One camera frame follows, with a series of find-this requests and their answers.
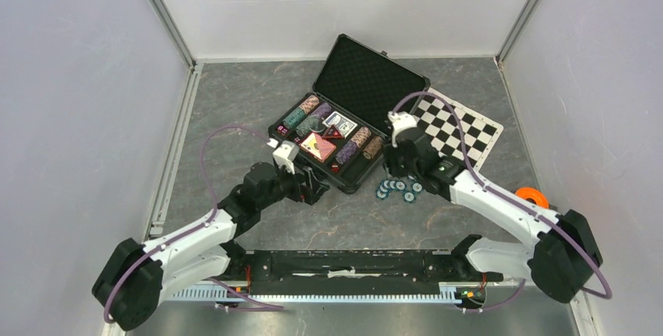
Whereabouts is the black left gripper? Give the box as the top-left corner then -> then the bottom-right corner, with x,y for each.
257,160 -> 329,210

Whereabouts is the brown poker chip stack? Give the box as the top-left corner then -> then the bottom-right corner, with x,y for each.
362,136 -> 383,160

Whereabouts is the orange blue poker chip stack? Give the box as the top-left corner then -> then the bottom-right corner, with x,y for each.
350,127 -> 371,148

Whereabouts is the green yellow blue chip stack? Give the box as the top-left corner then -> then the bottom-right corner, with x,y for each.
296,116 -> 320,137

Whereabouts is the black poker case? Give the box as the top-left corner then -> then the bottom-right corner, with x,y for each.
267,34 -> 431,195

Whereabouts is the teal poker chip stack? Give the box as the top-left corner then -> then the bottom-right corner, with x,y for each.
282,107 -> 307,129

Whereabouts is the purple poker chip stack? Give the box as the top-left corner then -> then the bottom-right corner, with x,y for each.
311,102 -> 333,120

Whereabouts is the pink poker chip stack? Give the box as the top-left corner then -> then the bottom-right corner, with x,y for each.
299,95 -> 320,114

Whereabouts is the black red all-in triangle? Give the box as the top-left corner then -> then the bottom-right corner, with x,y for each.
322,124 -> 345,139

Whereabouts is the clear dealer button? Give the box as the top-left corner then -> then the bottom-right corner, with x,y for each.
310,119 -> 328,134

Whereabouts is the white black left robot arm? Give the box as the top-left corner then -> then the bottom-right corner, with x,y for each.
91,162 -> 330,331

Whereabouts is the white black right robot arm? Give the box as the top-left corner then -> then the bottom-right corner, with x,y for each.
383,128 -> 613,303

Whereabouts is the green 50 chip lower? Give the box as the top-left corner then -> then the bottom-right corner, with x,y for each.
403,191 -> 417,203

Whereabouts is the red playing card deck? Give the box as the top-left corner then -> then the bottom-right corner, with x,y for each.
299,132 -> 336,163

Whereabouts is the black white chessboard mat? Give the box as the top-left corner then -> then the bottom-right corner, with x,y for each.
412,88 -> 504,171

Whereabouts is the blue playing card deck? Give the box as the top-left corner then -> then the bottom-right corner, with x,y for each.
323,111 -> 358,138

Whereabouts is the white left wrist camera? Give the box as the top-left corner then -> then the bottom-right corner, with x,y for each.
267,138 -> 299,175

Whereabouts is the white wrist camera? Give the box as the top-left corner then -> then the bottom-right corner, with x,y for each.
267,138 -> 299,175
387,111 -> 417,148

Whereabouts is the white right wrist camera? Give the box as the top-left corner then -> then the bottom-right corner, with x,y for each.
387,111 -> 417,148

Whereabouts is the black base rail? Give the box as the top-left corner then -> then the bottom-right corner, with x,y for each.
215,250 -> 504,297

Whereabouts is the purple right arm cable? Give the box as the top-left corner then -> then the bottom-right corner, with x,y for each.
389,91 -> 613,314

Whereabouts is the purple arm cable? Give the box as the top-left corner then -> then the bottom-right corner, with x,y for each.
389,91 -> 613,314
103,125 -> 285,324

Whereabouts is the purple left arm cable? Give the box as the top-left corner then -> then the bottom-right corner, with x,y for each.
103,125 -> 285,324

